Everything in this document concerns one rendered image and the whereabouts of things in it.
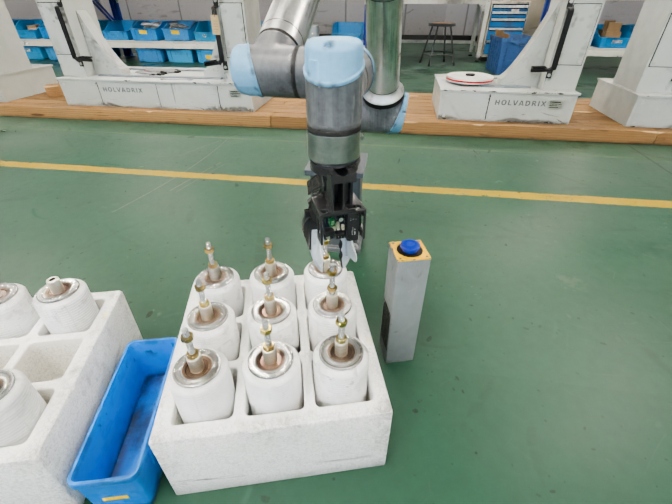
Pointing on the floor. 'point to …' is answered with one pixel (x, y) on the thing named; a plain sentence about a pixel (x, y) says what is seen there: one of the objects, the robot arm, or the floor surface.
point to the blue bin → (125, 429)
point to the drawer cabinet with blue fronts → (512, 20)
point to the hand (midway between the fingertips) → (331, 261)
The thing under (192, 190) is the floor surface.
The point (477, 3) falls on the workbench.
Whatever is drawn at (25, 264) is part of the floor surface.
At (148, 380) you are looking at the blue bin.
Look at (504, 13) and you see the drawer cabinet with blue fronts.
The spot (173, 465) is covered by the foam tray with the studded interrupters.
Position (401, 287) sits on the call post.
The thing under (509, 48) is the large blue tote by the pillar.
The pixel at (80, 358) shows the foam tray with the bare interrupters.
